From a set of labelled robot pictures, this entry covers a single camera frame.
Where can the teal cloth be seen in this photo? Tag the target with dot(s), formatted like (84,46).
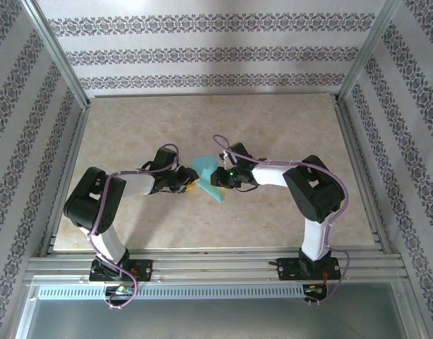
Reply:
(205,167)

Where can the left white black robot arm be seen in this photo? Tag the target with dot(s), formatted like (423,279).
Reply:
(108,243)

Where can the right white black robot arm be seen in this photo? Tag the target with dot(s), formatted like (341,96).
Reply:
(313,236)

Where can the grey sheet metal panel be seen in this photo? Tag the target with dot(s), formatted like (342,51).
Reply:
(216,319)

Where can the thin aluminium edge strip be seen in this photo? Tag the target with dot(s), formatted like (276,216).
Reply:
(216,95)

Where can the aluminium cross beam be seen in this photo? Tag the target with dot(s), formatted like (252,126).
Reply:
(216,268)

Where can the small circuit board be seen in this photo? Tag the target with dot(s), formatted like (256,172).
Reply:
(120,290)
(314,289)

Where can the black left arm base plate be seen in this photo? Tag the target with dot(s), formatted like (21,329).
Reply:
(143,270)

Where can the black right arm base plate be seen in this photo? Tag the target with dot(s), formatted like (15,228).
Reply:
(286,268)

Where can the aluminium side rail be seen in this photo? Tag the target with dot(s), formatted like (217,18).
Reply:
(350,134)
(75,141)

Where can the aluminium frame post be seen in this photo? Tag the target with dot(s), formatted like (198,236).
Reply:
(60,58)
(368,53)

